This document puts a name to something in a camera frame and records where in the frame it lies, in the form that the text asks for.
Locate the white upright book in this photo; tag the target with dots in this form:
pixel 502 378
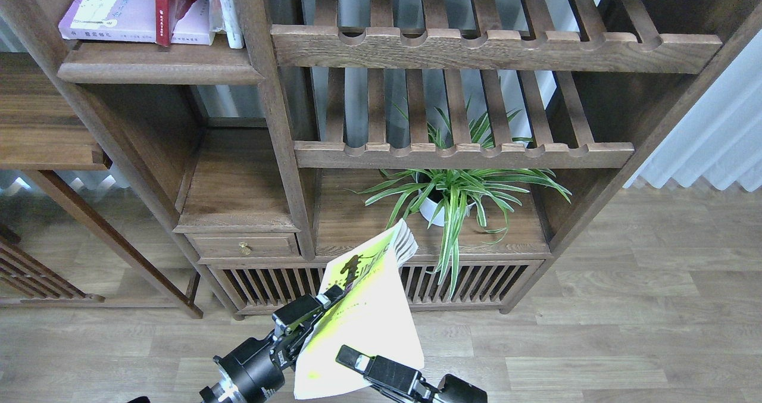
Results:
pixel 223 17

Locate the yellow green book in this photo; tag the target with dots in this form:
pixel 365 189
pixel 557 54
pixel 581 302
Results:
pixel 374 316

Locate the white curtain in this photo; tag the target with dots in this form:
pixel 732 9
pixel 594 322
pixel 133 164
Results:
pixel 719 139

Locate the green spider plant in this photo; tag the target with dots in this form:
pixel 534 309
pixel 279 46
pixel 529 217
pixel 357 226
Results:
pixel 492 191

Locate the dark wooden bookshelf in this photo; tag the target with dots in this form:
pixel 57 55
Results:
pixel 265 144

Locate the white plant pot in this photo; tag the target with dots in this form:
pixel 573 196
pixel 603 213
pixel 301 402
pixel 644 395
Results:
pixel 429 205

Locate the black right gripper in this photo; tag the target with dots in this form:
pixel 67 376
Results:
pixel 405 384

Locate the brass drawer knob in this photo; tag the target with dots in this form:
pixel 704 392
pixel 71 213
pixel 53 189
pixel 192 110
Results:
pixel 244 249

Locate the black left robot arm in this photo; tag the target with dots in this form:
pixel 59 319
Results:
pixel 253 372

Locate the white lavender book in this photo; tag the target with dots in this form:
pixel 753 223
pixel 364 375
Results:
pixel 132 21

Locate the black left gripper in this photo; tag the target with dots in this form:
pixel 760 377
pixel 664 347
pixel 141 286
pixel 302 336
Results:
pixel 253 372

